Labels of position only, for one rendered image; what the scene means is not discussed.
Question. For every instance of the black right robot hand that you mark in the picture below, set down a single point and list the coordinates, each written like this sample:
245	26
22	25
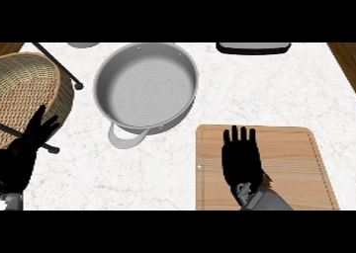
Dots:
240	158

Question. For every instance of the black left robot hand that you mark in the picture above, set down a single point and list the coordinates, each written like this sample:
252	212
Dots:
17	158

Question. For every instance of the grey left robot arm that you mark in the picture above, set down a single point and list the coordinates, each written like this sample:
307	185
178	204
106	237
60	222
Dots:
13	201

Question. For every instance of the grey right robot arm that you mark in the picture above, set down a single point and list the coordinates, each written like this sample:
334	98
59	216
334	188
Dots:
267	201

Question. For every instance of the orange-brown sweet potato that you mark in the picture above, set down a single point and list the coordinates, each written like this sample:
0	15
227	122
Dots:
266	180

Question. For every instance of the wooden cutting board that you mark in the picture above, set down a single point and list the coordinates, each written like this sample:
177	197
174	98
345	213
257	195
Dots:
292	164

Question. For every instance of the grey metal pot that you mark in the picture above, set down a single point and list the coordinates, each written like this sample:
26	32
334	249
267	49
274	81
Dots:
149	85

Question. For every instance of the wicker basket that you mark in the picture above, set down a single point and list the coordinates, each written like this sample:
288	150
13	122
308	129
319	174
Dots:
20	89

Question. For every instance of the black and grey appliance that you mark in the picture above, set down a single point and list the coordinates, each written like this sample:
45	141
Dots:
254	48

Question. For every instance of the brown wooden panel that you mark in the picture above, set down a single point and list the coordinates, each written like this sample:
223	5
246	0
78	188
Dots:
350	66
2	48

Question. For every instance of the grey round object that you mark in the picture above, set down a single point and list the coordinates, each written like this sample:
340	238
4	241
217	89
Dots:
82	44

